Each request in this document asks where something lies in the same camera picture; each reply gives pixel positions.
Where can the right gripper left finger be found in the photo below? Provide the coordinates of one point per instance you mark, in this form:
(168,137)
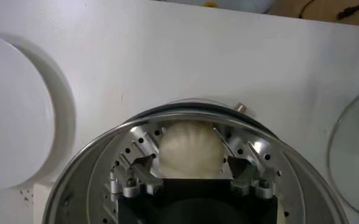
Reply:
(136,182)

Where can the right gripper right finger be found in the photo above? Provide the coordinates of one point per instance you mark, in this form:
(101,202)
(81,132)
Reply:
(252,182)

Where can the white steamed baozi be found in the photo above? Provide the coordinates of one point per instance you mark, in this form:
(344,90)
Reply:
(191,149)

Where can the perforated steel steamer basket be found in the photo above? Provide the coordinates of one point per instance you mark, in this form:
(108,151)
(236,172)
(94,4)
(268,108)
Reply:
(75,182)

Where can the white electric cooker base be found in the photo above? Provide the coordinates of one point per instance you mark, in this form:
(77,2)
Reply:
(197,105)

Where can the white round plate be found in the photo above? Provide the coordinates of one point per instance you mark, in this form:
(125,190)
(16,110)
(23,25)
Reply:
(14,115)

